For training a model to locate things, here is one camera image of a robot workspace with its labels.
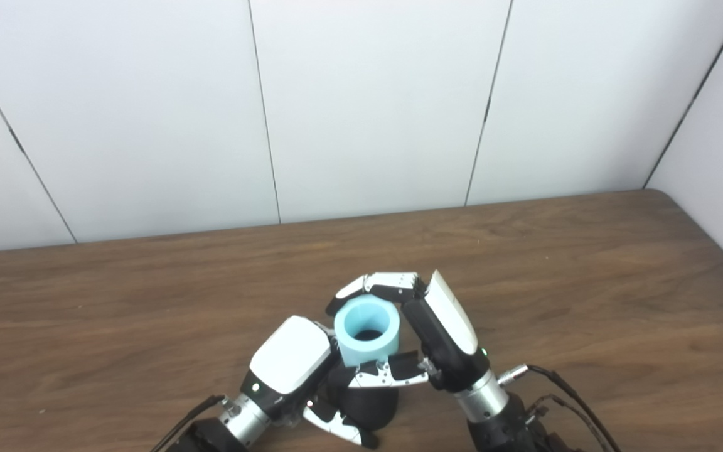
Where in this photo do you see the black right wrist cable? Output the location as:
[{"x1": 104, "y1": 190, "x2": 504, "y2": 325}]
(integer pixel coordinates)
[{"x1": 498, "y1": 364, "x2": 623, "y2": 452}]

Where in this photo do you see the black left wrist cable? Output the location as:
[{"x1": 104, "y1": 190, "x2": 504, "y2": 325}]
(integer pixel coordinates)
[{"x1": 150, "y1": 394, "x2": 227, "y2": 452}]

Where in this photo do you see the white and black right hand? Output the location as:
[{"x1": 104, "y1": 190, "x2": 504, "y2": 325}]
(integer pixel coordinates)
[{"x1": 326, "y1": 270, "x2": 491, "y2": 394}]

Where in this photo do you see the black funnel-shaped nozzle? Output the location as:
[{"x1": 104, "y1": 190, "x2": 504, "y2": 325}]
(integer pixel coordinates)
[{"x1": 327, "y1": 361, "x2": 400, "y2": 434}]

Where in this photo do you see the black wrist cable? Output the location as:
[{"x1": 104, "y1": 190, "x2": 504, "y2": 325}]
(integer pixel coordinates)
[
  {"x1": 498, "y1": 364, "x2": 623, "y2": 452},
  {"x1": 150, "y1": 394, "x2": 227, "y2": 452}
]

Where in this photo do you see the white and black left hand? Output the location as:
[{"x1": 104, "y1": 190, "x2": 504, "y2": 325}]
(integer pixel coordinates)
[{"x1": 239, "y1": 316, "x2": 380, "y2": 449}]

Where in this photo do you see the light-blue hose piece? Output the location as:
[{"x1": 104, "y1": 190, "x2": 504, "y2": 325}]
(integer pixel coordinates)
[{"x1": 334, "y1": 295, "x2": 402, "y2": 368}]

